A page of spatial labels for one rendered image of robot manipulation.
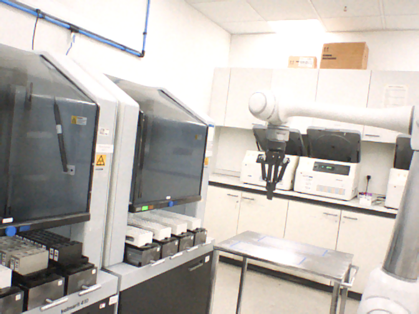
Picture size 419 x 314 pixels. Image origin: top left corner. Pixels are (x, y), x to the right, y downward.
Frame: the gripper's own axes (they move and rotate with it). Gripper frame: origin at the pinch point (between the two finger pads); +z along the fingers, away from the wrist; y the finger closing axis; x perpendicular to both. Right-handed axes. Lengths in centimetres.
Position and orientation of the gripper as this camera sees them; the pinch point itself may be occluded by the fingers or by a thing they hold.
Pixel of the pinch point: (270, 190)
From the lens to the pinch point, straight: 151.2
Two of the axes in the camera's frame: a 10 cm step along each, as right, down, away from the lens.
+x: -1.4, -0.7, 9.9
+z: -1.2, 9.9, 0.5
